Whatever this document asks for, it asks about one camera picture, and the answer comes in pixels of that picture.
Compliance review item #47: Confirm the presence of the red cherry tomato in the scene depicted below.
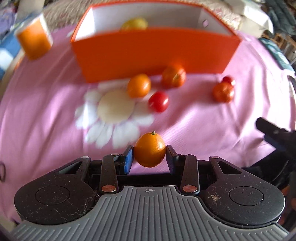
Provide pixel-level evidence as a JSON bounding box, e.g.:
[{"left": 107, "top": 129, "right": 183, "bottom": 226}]
[{"left": 148, "top": 91, "right": 170, "bottom": 113}]

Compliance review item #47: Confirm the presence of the reddish mandarin at right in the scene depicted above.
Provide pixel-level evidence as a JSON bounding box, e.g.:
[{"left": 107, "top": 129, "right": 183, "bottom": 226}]
[{"left": 212, "top": 82, "right": 235, "bottom": 103}]

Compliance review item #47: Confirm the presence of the small red tomato at right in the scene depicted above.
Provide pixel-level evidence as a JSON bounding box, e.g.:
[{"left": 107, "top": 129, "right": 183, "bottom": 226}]
[{"left": 222, "top": 75, "right": 236, "bottom": 86}]

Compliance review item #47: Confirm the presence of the pink flowered tablecloth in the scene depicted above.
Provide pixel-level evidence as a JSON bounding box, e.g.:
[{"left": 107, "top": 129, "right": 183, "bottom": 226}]
[{"left": 1, "top": 27, "right": 295, "bottom": 221}]

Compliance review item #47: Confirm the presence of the teal paperback book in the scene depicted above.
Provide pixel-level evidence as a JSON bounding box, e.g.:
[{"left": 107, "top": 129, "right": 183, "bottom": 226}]
[{"left": 258, "top": 38, "right": 295, "bottom": 74}]

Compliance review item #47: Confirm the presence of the reddish orange mandarin by box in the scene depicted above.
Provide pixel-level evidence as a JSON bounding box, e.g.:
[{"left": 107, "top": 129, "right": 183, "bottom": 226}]
[{"left": 161, "top": 64, "right": 187, "bottom": 89}]

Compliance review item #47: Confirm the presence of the white cloth covered side table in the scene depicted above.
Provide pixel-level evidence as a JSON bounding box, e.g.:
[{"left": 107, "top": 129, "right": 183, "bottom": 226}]
[{"left": 225, "top": 0, "right": 274, "bottom": 38}]

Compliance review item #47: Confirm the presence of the orange cardboard box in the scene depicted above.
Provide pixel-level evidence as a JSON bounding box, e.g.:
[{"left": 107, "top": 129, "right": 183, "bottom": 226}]
[{"left": 70, "top": 1, "right": 241, "bottom": 83}]

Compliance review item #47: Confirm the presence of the yellow pear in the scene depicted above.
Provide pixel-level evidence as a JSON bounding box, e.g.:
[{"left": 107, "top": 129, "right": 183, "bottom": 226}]
[{"left": 120, "top": 18, "right": 149, "bottom": 31}]

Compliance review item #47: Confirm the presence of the orange plastic cup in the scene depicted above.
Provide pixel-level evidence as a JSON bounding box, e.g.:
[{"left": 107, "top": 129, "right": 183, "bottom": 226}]
[{"left": 15, "top": 13, "right": 54, "bottom": 60}]

